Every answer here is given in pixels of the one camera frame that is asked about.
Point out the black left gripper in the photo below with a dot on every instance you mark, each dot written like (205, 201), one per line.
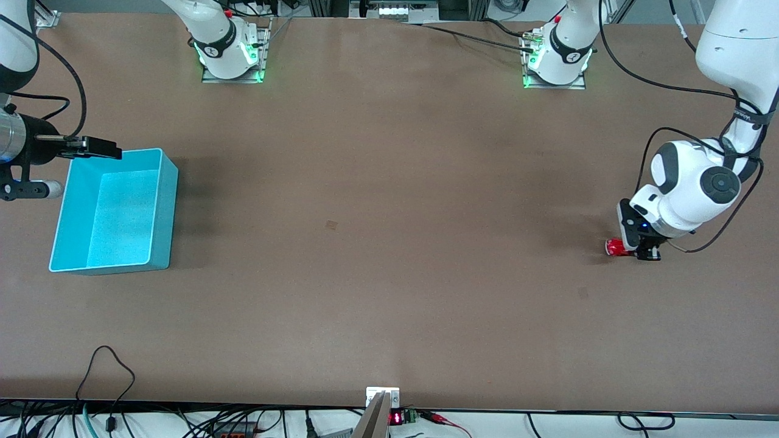
(649, 250)

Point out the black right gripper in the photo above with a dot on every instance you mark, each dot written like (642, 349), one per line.
(41, 148)

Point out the red beetle toy car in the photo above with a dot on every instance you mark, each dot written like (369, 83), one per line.
(616, 247)

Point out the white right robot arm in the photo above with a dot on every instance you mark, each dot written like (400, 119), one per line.
(216, 36)

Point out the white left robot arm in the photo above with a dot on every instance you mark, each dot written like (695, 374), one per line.
(688, 182)

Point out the blue plastic box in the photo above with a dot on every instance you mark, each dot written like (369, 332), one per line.
(122, 213)

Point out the red clip lead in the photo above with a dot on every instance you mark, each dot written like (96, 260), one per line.
(444, 420)

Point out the red led display module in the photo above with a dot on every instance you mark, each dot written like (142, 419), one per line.
(397, 418)

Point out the black power strip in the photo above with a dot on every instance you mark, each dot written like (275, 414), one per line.
(234, 431)

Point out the aluminium frame profile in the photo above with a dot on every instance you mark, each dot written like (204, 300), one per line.
(47, 17)

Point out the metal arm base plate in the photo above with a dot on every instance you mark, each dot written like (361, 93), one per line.
(265, 48)
(560, 86)

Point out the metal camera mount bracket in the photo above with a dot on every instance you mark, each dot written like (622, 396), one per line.
(376, 420)

